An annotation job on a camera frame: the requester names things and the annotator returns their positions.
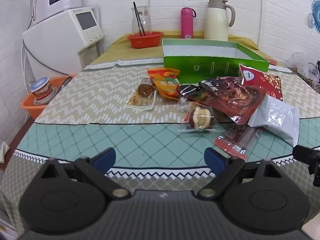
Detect shiny metal utensil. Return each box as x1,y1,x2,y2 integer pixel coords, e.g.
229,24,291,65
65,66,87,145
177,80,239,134
58,76,73,92

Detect white water dispenser with screen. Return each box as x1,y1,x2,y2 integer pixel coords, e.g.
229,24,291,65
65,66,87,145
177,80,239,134
22,6,104,77

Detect clear glass pitcher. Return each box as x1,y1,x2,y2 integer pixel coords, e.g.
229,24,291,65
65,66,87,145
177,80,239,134
131,6,152,37

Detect leopard print cloth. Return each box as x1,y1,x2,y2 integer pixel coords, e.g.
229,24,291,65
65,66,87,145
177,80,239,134
285,66,320,93

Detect red plastic basket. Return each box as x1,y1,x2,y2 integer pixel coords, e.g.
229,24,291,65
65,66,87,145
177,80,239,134
126,31,164,49

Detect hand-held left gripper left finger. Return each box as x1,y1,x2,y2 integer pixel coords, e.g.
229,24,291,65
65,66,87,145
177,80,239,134
40,148,132,200

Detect white crumpled paper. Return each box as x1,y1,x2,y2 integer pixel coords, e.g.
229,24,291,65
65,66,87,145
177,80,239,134
0,140,10,163

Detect black cables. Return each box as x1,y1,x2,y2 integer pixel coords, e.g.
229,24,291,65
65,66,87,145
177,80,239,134
310,60,320,83

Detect green cardboard box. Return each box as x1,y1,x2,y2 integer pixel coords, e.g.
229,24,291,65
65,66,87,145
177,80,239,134
162,39,270,84

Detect blue lidded jar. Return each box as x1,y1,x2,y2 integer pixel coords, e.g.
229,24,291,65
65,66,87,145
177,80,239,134
29,77,58,105

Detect clear date walnut packet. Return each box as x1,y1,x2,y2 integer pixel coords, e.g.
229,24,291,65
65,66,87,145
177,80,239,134
177,105,225,133

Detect black snack packet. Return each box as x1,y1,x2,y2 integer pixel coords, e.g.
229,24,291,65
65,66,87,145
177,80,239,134
176,79,225,100

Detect large blue paper fan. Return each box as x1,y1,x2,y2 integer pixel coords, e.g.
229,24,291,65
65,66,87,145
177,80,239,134
307,0,320,33

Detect orange plastic basin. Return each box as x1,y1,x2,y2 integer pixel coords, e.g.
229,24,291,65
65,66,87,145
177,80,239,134
20,74,77,119

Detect white dispenser cable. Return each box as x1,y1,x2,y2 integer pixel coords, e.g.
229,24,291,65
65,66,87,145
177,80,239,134
22,39,32,94

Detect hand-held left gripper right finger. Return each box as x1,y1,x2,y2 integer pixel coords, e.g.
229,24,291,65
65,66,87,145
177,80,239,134
197,147,282,200

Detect small clear snack packet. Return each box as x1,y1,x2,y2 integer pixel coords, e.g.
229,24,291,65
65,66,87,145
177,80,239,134
178,97,194,113

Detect clear packet of brown meat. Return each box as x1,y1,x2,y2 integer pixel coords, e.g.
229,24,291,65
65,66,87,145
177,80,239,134
126,77,158,111

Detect black drinking straw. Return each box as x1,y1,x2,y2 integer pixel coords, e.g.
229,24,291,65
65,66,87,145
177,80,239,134
133,2,146,36

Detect zigzag patterned tablecloth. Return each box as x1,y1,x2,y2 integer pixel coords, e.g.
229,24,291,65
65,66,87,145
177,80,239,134
0,57,320,240

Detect grey purifier hose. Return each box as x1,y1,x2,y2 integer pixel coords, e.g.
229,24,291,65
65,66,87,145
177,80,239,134
29,0,38,21

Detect silver foil packet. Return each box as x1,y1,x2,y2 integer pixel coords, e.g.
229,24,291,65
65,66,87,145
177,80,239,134
248,95,300,146

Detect red nut packet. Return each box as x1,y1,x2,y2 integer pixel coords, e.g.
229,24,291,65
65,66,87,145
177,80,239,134
239,64,284,102

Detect clear plastic bag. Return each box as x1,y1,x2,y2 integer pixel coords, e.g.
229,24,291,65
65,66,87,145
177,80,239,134
287,51,313,74

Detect pink thermos bottle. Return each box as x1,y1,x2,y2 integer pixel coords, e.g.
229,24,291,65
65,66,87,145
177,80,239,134
181,7,197,39

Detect red sausage strip packet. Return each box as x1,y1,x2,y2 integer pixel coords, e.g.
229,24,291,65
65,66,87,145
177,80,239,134
214,124,263,161

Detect large dark red snack packet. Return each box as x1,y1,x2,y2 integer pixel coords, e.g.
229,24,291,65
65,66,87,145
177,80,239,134
197,77,267,126

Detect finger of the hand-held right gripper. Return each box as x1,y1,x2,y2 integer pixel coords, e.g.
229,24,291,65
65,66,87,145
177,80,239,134
292,144,320,161
308,159,320,188

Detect cream thermal carafe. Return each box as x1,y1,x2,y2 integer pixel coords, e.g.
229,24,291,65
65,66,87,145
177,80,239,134
205,0,236,42

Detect orange green printed snack packet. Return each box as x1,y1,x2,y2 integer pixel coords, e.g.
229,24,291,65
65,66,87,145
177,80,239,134
147,68,181,100

